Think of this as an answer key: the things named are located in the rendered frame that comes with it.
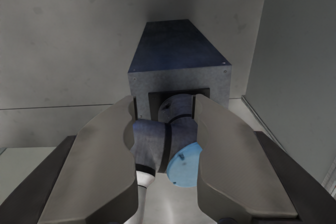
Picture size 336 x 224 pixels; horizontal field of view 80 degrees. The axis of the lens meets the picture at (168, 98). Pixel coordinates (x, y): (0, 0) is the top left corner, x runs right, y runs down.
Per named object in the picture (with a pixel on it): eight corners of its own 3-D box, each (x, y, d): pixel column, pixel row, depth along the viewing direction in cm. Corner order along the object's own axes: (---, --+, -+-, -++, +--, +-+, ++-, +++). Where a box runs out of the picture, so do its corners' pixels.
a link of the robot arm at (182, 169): (200, 154, 58) (212, 196, 46) (154, 147, 56) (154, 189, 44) (214, 120, 53) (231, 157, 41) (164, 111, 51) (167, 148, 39)
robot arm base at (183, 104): (203, 134, 67) (210, 155, 59) (158, 135, 67) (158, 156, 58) (208, 93, 60) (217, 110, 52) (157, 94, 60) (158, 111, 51)
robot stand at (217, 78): (189, 59, 160) (225, 145, 72) (151, 62, 160) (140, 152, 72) (188, 18, 145) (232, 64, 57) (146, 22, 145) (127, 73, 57)
